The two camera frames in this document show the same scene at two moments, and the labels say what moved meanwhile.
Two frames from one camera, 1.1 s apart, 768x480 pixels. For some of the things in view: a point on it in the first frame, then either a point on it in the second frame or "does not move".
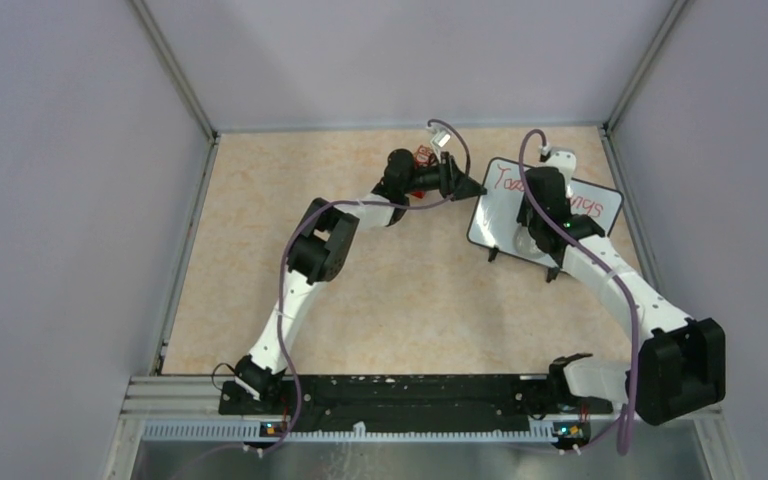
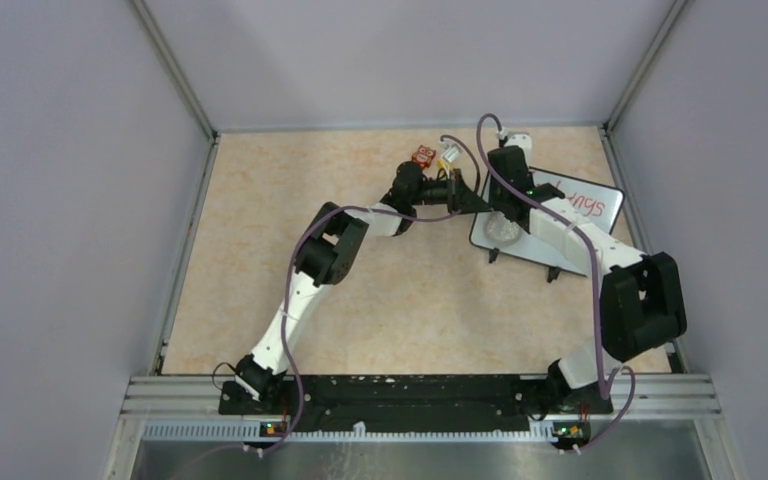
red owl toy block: x=423 y=157 does not move
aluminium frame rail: x=152 y=396 does not move
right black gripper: x=521 y=216 to x=493 y=199
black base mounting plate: x=334 y=397 does not move
